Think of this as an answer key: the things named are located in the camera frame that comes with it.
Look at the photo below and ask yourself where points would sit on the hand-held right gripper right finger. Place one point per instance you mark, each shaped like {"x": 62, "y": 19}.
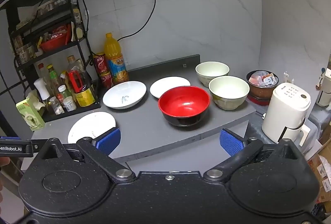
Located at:
{"x": 228, "y": 142}

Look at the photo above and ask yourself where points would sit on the black metal spice rack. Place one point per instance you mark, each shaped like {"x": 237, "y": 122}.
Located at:
{"x": 15, "y": 32}

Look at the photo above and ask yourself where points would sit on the brown pot with packets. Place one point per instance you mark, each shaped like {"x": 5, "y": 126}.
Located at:
{"x": 262, "y": 84}

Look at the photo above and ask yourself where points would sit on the small white-capped bottle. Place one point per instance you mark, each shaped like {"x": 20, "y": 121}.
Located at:
{"x": 67, "y": 102}

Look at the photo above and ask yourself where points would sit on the white ceramic bowl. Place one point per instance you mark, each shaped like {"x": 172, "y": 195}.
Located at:
{"x": 212, "y": 71}
{"x": 228, "y": 92}

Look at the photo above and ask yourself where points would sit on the red plastic basket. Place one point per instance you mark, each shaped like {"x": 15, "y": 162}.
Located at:
{"x": 53, "y": 42}

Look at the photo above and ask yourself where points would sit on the cardboard box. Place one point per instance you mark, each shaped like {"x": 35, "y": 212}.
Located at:
{"x": 319, "y": 172}

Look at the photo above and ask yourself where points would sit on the white tall appliance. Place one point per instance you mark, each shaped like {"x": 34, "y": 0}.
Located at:
{"x": 324, "y": 89}

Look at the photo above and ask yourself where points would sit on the red drink can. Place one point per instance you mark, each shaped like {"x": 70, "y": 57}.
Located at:
{"x": 100, "y": 62}
{"x": 106, "y": 79}

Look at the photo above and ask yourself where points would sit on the plain white plate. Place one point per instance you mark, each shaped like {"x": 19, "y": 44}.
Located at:
{"x": 169, "y": 85}

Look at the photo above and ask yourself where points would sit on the white plate with blue print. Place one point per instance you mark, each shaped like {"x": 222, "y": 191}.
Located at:
{"x": 124, "y": 96}

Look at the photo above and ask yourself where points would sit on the green label sauce bottle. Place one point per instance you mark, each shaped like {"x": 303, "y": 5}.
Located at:
{"x": 54, "y": 79}

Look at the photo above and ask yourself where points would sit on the red and black bowl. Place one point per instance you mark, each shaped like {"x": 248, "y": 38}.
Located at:
{"x": 184, "y": 107}

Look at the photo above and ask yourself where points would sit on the white plate with small specks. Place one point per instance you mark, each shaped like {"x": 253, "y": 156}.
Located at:
{"x": 88, "y": 125}

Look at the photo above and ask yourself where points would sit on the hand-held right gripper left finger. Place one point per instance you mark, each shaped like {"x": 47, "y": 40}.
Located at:
{"x": 110, "y": 140}

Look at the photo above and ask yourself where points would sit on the green tissue box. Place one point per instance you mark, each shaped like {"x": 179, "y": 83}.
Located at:
{"x": 28, "y": 114}

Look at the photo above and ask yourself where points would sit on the red cooker base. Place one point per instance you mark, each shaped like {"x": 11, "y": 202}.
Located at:
{"x": 256, "y": 102}

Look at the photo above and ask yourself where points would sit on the orange juice bottle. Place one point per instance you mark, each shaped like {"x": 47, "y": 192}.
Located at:
{"x": 116, "y": 61}

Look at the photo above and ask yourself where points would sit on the white air fryer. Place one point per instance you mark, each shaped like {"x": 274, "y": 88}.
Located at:
{"x": 287, "y": 110}

